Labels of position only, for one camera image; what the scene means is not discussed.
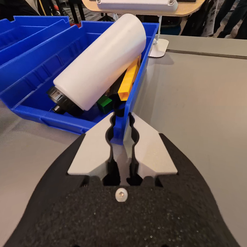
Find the yellow square bar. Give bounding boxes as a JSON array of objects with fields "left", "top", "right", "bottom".
[{"left": 117, "top": 55, "right": 142, "bottom": 102}]

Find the white cylinder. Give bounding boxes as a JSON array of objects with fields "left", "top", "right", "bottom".
[{"left": 53, "top": 13, "right": 147, "bottom": 112}]

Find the blue plastic storage bin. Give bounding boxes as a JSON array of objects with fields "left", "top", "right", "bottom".
[
  {"left": 0, "top": 15, "right": 79, "bottom": 67},
  {"left": 0, "top": 20, "right": 160, "bottom": 145}
]

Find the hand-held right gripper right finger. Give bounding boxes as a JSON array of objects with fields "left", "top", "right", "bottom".
[{"left": 126, "top": 112, "right": 178, "bottom": 186}]

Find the white desk stand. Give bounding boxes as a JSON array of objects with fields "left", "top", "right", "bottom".
[{"left": 96, "top": 0, "right": 178, "bottom": 58}]

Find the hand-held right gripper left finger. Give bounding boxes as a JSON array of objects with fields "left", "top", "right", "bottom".
[{"left": 67, "top": 112, "right": 121, "bottom": 186}]

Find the dark green cube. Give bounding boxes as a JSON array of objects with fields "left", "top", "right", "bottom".
[{"left": 96, "top": 95, "right": 113, "bottom": 114}]

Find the black square bar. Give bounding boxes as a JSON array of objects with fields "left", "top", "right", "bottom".
[{"left": 107, "top": 76, "right": 126, "bottom": 97}]

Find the black ribbed knob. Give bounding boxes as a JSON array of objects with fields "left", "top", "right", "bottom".
[{"left": 46, "top": 85, "right": 85, "bottom": 117}]

